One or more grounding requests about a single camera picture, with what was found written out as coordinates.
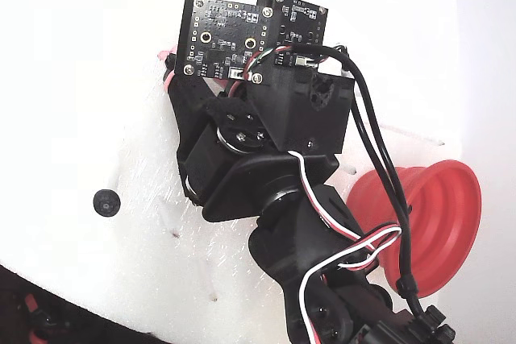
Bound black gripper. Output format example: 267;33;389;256
157;48;356;224

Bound red collapsible cup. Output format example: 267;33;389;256
346;160;483;299

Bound long white paper stick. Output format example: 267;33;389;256
107;152;124;192

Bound white foam board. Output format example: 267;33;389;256
0;0;463;344

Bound dark blueberry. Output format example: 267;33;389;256
92;189;122;218

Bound red and black clamp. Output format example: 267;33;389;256
15;291;73;344

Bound multicolour camera wire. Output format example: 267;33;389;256
241;46;298;79

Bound white red servo wire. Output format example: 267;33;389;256
286;150;404;344

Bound black cable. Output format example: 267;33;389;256
288;42;456;344

